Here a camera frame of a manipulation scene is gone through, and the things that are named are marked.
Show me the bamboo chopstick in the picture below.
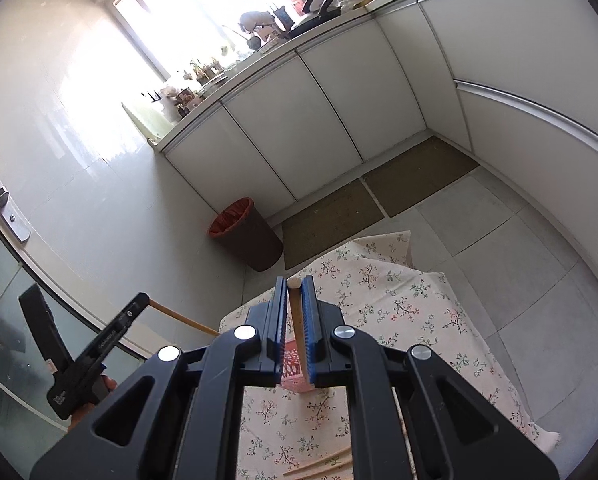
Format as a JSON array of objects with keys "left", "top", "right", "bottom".
[
  {"left": 287, "top": 278, "right": 313, "bottom": 392},
  {"left": 298, "top": 463, "right": 353, "bottom": 480},
  {"left": 283, "top": 453, "right": 352, "bottom": 479},
  {"left": 148, "top": 299, "right": 220, "bottom": 337}
]

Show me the operator left hand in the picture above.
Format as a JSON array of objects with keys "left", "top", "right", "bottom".
[{"left": 68, "top": 375, "right": 118, "bottom": 431}]

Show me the pink perforated utensil holder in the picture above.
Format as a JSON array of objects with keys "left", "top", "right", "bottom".
[{"left": 281, "top": 339, "right": 314, "bottom": 393}]

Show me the glass sliding door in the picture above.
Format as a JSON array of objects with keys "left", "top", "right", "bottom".
[{"left": 0, "top": 209, "right": 151, "bottom": 480}]

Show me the red-rimmed dark trash bin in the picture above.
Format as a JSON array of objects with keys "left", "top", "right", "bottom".
[{"left": 208, "top": 197, "right": 284, "bottom": 272}]

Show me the brown floor mat left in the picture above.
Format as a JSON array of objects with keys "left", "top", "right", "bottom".
[{"left": 282, "top": 179, "right": 384, "bottom": 269}]

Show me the brown floor mat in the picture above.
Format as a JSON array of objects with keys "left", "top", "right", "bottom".
[
  {"left": 364, "top": 136, "right": 478, "bottom": 217},
  {"left": 282, "top": 179, "right": 384, "bottom": 269}
]

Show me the brown floor mat right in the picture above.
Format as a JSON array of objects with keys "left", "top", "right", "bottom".
[{"left": 364, "top": 136, "right": 478, "bottom": 217}]

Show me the countertop clutter by window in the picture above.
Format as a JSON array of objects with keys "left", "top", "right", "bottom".
[{"left": 138, "top": 0, "right": 461, "bottom": 116}]

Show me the silver door handle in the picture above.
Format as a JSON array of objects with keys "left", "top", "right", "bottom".
[{"left": 0, "top": 184, "right": 31, "bottom": 244}]

